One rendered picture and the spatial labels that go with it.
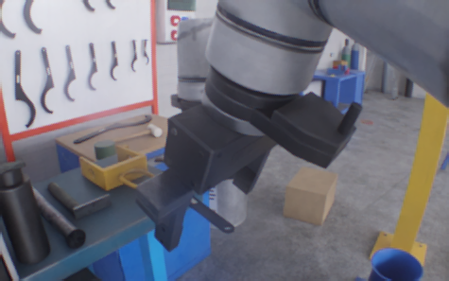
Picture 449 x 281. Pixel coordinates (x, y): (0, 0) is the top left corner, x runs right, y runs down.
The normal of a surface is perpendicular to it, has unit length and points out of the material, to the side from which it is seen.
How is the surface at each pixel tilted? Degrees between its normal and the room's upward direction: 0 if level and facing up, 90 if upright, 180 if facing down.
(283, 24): 110
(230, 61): 98
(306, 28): 116
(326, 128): 25
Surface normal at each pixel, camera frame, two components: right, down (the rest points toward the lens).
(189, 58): -0.36, 0.30
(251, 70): -0.29, 0.55
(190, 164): -0.65, 0.36
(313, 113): 0.24, -0.74
